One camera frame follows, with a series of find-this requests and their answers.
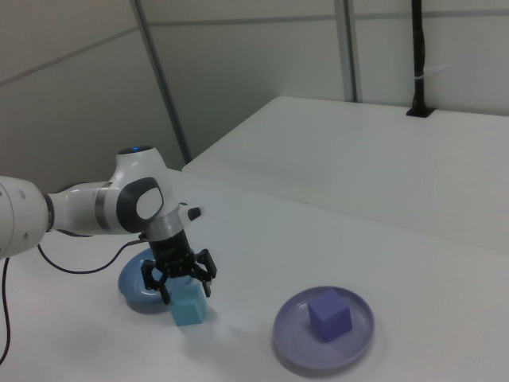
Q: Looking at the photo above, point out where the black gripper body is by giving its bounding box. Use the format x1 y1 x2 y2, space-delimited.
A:
150 230 200 279

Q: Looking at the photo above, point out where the teal cube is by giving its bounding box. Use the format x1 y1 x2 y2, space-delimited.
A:
169 283 208 329

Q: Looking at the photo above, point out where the purple cube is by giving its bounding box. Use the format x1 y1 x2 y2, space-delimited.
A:
308 288 354 344

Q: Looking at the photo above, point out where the blue plate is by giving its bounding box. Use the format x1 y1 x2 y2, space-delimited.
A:
117 248 200 316

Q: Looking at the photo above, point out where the purple plate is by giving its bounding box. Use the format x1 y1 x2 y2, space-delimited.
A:
272 285 376 368

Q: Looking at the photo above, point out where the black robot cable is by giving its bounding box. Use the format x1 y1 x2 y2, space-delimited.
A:
37 237 154 276

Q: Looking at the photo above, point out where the black pole clamp mount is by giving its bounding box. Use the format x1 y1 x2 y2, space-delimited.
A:
405 0 433 119

